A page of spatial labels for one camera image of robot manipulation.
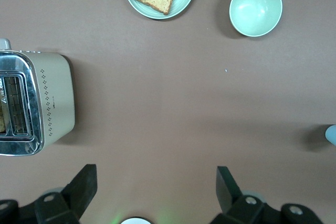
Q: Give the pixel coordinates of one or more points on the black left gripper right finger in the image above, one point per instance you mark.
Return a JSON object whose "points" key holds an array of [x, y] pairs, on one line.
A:
{"points": [[232, 200]]}

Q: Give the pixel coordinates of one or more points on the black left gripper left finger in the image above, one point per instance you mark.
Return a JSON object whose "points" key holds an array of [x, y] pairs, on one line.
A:
{"points": [[78, 195]]}

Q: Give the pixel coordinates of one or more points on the blue plastic cup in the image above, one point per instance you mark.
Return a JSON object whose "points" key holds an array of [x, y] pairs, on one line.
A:
{"points": [[331, 134]]}

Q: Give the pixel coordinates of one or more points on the beige chrome toaster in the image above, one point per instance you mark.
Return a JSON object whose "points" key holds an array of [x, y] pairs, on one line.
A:
{"points": [[52, 98]]}

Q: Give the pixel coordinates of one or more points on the light green bowl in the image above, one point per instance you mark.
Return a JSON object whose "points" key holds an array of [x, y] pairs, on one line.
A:
{"points": [[256, 9]]}

